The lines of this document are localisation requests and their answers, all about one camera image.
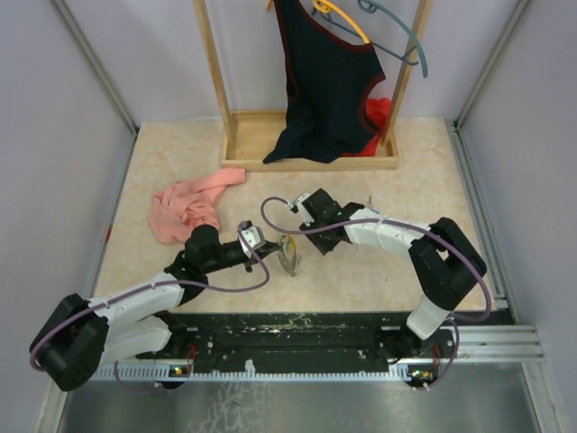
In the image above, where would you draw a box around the large keyring with small rings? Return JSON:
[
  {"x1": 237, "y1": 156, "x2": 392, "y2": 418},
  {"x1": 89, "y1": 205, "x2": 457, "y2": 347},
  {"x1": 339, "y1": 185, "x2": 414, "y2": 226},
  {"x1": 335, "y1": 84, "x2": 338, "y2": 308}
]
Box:
[{"x1": 277, "y1": 235, "x2": 300, "y2": 277}]

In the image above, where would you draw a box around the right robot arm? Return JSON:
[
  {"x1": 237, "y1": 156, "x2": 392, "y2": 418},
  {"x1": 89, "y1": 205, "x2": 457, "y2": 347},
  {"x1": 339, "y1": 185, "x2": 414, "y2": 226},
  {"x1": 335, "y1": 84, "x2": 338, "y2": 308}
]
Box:
[{"x1": 294, "y1": 189, "x2": 487, "y2": 357}]

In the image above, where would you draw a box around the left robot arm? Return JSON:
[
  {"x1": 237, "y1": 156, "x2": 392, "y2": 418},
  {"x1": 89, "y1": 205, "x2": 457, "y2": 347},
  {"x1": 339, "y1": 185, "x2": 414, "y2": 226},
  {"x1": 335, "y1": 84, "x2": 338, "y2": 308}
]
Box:
[{"x1": 30, "y1": 221, "x2": 281, "y2": 392}]

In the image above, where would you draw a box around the pink cloth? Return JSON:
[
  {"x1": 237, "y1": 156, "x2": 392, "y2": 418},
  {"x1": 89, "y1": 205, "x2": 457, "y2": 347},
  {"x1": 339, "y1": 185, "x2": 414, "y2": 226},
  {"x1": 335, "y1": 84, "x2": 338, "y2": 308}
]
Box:
[{"x1": 149, "y1": 168, "x2": 246, "y2": 244}]

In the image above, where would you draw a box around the wooden clothes rack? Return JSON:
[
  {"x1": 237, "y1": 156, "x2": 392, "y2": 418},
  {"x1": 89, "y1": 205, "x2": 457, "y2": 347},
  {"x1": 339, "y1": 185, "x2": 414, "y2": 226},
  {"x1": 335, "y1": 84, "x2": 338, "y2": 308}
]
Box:
[{"x1": 193, "y1": 1, "x2": 433, "y2": 171}]

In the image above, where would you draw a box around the red cloth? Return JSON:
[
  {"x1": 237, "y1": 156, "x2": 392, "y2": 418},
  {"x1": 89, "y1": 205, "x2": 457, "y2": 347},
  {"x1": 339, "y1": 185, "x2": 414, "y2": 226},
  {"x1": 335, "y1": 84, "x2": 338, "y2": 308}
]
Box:
[{"x1": 343, "y1": 97, "x2": 391, "y2": 157}]

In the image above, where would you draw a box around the dark navy tank top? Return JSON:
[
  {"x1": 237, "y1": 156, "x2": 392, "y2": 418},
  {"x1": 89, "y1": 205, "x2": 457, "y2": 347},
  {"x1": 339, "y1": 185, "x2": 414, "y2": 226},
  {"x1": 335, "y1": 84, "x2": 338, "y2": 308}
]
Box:
[{"x1": 262, "y1": 1, "x2": 385, "y2": 164}]

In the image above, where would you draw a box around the yellow clothes hanger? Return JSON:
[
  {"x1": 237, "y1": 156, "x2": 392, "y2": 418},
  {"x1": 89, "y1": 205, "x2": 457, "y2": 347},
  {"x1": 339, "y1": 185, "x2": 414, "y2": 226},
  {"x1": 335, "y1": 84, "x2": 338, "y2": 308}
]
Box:
[{"x1": 266, "y1": 0, "x2": 373, "y2": 46}]

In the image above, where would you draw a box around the grey blue clothes hanger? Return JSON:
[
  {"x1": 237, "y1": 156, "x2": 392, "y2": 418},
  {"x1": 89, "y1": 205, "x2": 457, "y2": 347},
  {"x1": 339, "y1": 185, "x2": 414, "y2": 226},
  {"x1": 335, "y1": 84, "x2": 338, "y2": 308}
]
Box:
[{"x1": 356, "y1": 0, "x2": 430, "y2": 78}]

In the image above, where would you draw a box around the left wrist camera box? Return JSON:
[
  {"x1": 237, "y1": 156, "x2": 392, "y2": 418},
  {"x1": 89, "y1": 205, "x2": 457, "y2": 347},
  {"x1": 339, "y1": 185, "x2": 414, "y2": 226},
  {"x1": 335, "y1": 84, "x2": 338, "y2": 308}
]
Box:
[{"x1": 237, "y1": 220, "x2": 266, "y2": 257}]

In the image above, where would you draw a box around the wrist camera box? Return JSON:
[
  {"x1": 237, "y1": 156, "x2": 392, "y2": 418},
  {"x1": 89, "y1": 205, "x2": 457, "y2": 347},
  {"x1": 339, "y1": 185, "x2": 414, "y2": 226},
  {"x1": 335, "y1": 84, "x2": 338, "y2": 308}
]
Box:
[
  {"x1": 291, "y1": 192, "x2": 315, "y2": 228},
  {"x1": 237, "y1": 220, "x2": 266, "y2": 257}
]

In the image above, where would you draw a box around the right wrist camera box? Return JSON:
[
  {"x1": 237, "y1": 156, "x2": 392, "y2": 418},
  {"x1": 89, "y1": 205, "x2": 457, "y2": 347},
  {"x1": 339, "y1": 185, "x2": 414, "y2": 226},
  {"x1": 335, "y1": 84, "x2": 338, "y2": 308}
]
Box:
[{"x1": 291, "y1": 192, "x2": 315, "y2": 228}]

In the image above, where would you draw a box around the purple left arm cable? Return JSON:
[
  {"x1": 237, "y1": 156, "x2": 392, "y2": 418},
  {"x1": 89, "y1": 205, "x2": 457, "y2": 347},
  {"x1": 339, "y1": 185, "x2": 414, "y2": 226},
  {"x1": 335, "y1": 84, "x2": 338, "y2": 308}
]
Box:
[{"x1": 28, "y1": 219, "x2": 272, "y2": 396}]

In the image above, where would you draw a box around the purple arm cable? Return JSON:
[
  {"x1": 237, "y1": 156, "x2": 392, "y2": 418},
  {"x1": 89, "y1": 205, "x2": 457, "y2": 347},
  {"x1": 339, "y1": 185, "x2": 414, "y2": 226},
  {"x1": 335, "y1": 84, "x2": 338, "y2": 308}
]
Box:
[
  {"x1": 260, "y1": 196, "x2": 493, "y2": 392},
  {"x1": 28, "y1": 219, "x2": 272, "y2": 396}
]

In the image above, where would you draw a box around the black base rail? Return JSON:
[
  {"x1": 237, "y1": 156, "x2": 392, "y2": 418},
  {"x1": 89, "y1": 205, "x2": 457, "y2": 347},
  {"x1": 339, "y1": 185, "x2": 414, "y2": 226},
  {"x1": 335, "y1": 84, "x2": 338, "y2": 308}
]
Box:
[{"x1": 140, "y1": 312, "x2": 454, "y2": 374}]

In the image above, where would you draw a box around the white cable duct strip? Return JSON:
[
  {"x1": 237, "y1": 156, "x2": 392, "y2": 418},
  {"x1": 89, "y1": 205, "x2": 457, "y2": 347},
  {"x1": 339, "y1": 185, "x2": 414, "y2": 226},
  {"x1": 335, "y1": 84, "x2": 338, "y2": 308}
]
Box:
[{"x1": 89, "y1": 360, "x2": 443, "y2": 383}]

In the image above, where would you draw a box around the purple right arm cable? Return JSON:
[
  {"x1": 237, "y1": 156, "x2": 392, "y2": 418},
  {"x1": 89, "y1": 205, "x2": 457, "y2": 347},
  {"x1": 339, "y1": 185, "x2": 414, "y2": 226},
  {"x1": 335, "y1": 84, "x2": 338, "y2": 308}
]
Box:
[{"x1": 260, "y1": 196, "x2": 493, "y2": 392}]

